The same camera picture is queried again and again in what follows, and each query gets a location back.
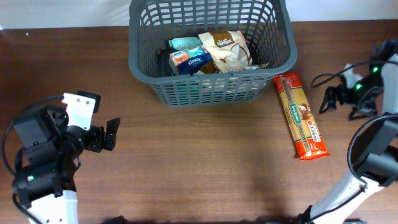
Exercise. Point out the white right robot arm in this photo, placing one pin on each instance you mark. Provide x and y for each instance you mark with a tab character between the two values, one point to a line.
371	158

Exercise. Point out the beige pouch chocolate contents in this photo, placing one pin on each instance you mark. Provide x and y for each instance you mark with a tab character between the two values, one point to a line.
210	68

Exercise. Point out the San Remo spaghetti packet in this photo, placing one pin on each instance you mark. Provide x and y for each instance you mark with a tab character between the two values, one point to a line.
304	130

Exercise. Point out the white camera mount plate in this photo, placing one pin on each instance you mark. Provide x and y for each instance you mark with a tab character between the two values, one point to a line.
79	109

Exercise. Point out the grey plastic basket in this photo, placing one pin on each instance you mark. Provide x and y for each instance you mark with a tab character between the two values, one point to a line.
265	26

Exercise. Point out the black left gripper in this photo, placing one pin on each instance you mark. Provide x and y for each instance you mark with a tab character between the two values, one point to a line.
97	139

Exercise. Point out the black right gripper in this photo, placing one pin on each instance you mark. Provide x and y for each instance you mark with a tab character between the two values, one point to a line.
342	95

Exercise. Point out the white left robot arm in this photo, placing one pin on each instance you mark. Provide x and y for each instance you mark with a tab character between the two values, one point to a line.
45	188

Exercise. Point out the light teal snack wrapper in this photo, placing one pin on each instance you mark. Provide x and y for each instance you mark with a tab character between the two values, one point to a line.
184	43

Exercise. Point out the Kleenex tissue pack box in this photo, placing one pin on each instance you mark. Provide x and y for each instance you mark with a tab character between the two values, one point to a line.
188	62

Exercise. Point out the beige pouch white contents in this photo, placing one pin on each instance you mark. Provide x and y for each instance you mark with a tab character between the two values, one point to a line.
228	49

